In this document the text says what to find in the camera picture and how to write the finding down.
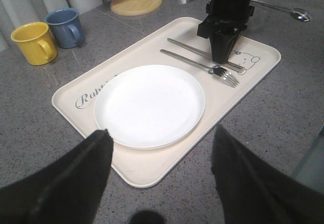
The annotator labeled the silver metal chopstick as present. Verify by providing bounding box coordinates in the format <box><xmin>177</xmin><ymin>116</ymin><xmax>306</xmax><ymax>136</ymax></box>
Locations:
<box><xmin>167</xmin><ymin>38</ymin><xmax>246</xmax><ymax>73</ymax></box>
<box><xmin>227</xmin><ymin>61</ymin><xmax>245</xmax><ymax>70</ymax></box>

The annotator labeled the blue enamel mug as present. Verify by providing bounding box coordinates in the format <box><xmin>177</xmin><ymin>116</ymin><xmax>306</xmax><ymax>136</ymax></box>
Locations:
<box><xmin>45</xmin><ymin>8</ymin><xmax>85</xmax><ymax>49</ymax></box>

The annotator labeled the white round plate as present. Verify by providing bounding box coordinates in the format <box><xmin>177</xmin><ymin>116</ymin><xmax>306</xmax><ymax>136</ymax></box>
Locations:
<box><xmin>94</xmin><ymin>65</ymin><xmax>205</xmax><ymax>150</ymax></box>

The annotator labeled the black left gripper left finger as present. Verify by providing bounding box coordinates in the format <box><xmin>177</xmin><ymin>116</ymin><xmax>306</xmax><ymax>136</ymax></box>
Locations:
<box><xmin>1</xmin><ymin>130</ymin><xmax>113</xmax><ymax>223</ymax></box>

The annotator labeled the wooden mug tree stand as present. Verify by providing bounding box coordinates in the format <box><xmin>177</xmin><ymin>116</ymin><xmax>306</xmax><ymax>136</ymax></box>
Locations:
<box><xmin>110</xmin><ymin>0</ymin><xmax>163</xmax><ymax>16</ymax></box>

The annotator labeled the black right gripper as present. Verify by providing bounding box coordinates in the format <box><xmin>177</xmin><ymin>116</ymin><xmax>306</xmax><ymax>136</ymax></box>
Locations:
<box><xmin>197</xmin><ymin>0</ymin><xmax>254</xmax><ymax>64</ymax></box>

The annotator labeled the cream rabbit serving tray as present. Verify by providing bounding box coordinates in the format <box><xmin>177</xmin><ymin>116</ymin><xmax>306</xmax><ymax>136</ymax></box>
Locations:
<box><xmin>52</xmin><ymin>17</ymin><xmax>281</xmax><ymax>188</ymax></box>

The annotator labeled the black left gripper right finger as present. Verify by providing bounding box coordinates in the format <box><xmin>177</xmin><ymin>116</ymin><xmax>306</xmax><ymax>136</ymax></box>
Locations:
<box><xmin>212</xmin><ymin>125</ymin><xmax>323</xmax><ymax>223</ymax></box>

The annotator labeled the silver metal spoon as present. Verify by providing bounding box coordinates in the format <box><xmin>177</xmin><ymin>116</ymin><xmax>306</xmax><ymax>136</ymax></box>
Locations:
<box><xmin>251</xmin><ymin>0</ymin><xmax>312</xmax><ymax>22</ymax></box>

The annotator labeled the silver metal fork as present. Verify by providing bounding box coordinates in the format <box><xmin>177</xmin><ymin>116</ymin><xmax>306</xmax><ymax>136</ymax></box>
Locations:
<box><xmin>160</xmin><ymin>49</ymin><xmax>239</xmax><ymax>88</ymax></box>

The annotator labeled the yellow enamel mug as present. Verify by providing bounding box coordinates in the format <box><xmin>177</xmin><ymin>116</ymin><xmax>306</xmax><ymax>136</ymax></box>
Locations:
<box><xmin>11</xmin><ymin>22</ymin><xmax>58</xmax><ymax>66</ymax></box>

